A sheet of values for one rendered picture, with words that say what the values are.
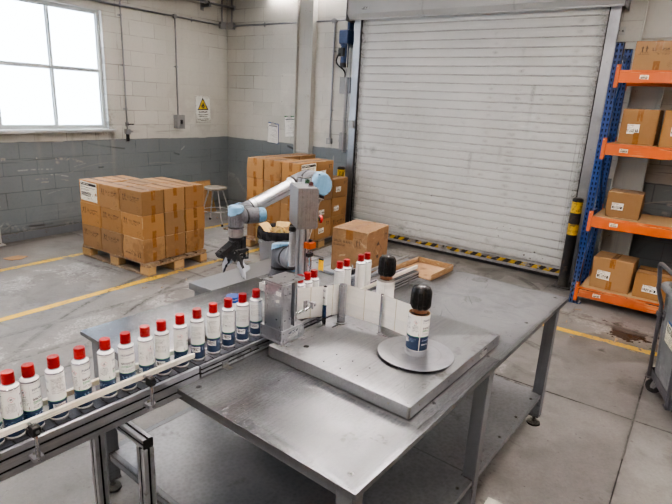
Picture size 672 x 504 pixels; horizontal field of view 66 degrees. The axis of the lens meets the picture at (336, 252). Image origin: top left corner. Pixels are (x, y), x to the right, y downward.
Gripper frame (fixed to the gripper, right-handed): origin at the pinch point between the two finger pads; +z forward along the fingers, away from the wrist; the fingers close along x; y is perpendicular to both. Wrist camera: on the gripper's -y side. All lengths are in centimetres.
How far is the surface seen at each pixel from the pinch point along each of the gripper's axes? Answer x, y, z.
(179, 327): -36, -61, -4
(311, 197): -37, 12, -43
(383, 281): -68, 30, -6
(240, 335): -37.2, -31.5, 8.8
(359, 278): -41, 52, 4
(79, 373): -35, -97, -1
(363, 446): -110, -50, 17
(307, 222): -36.4, 11.3, -31.9
